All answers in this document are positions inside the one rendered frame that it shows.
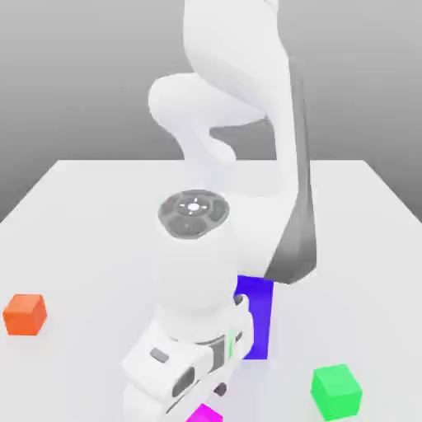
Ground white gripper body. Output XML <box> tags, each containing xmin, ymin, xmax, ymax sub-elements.
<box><xmin>122</xmin><ymin>377</ymin><xmax>216</xmax><ymax>422</ymax></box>

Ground small magenta cube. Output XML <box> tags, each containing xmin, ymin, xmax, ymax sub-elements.
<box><xmin>185</xmin><ymin>403</ymin><xmax>224</xmax><ymax>422</ymax></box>

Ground small orange cube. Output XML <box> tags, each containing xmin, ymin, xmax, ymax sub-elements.
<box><xmin>2</xmin><ymin>293</ymin><xmax>48</xmax><ymax>336</ymax></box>

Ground small green cube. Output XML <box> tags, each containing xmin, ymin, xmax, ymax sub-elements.
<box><xmin>310</xmin><ymin>363</ymin><xmax>363</xmax><ymax>422</ymax></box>

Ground large blue box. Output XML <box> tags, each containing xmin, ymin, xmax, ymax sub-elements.
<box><xmin>232</xmin><ymin>274</ymin><xmax>274</xmax><ymax>361</ymax></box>

